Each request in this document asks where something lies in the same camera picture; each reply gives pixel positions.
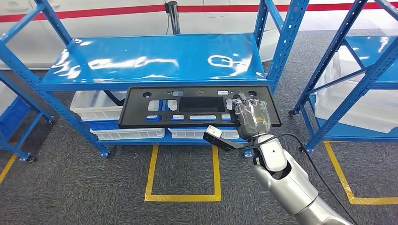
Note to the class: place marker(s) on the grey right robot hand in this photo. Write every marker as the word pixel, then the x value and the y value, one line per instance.
pixel 253 119

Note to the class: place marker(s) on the black plastic panel part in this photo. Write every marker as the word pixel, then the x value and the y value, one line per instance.
pixel 199 105

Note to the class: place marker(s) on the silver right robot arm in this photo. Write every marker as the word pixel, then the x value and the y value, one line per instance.
pixel 289 186

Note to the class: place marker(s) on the yellow floor tape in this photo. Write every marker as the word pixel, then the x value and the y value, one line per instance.
pixel 183 197
pixel 8 167
pixel 339 170

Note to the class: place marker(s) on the large translucent white bin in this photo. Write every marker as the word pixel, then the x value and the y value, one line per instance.
pixel 357 115

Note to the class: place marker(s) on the black stanchion pole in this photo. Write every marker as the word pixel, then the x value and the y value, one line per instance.
pixel 174 21

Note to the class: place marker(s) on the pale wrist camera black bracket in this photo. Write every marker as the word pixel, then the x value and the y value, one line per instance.
pixel 214 131

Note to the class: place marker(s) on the black bracket part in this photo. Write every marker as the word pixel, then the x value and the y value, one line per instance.
pixel 116 101

